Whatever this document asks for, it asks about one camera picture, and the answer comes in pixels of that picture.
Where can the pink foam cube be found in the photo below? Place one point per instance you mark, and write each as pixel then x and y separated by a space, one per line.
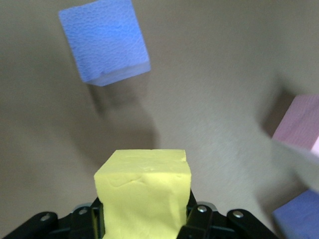
pixel 296 119

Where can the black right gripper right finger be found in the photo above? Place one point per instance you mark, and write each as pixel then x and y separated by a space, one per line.
pixel 214 224

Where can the yellow foam cube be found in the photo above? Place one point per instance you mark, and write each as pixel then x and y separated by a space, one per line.
pixel 142 194

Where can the brown table cover sheet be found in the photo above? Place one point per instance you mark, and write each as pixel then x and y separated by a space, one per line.
pixel 224 74

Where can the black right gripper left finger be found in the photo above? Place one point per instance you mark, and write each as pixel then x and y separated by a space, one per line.
pixel 74 224

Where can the purple foam cube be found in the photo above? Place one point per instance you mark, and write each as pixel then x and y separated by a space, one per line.
pixel 299 219
pixel 104 39

